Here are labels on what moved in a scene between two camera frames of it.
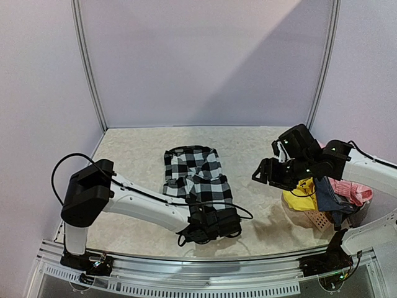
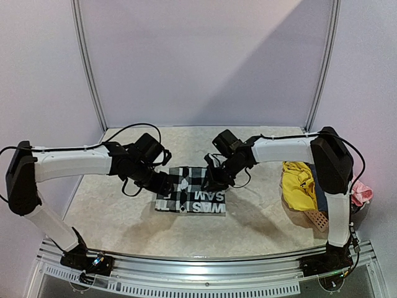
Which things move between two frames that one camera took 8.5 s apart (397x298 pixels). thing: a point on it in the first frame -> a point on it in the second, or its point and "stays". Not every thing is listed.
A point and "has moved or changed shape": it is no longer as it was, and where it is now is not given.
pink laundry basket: x=320 y=220 stays
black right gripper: x=273 y=171 -> x=215 y=179
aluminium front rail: x=278 y=277 stays
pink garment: x=358 y=194 stays
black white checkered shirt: x=194 y=172 has moved or changed shape
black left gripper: x=210 y=211 -> x=162 y=185
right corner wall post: x=330 y=54 stays
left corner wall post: x=80 y=41 stays
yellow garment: x=303 y=197 stays
